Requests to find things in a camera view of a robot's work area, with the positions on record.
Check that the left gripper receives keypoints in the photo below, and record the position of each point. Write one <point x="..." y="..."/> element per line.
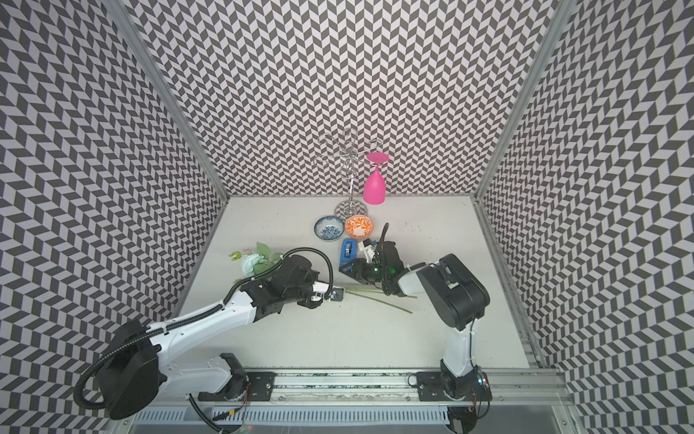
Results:
<point x="313" y="275"/>

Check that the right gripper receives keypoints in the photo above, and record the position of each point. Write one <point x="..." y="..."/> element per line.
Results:
<point x="359" y="265"/>

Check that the blue tape dispenser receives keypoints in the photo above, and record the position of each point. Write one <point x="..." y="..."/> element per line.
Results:
<point x="348" y="255"/>

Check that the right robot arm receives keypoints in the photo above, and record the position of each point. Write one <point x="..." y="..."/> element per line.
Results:
<point x="458" y="298"/>

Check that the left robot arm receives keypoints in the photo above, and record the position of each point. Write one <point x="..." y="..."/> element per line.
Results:
<point x="144" y="362"/>

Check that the orange patterned bowl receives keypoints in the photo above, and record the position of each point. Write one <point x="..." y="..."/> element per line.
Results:
<point x="359" y="227"/>

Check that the blue patterned bowl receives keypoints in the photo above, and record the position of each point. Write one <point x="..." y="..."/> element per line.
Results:
<point x="329" y="228"/>

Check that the pink plastic wine glass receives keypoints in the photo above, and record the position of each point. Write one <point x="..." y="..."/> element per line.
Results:
<point x="374" y="191"/>

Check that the chrome glass holder stand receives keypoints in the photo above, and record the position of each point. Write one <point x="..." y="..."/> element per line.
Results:
<point x="345" y="150"/>

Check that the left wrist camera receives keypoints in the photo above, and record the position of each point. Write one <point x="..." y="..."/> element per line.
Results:
<point x="320" y="291"/>

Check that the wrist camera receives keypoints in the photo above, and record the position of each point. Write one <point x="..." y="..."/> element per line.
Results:
<point x="368" y="248"/>
<point x="320" y="291"/>

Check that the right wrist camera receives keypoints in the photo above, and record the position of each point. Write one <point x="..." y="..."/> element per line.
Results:
<point x="368" y="248"/>

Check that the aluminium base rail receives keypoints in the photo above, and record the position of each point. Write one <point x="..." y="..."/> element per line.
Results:
<point x="343" y="397"/>

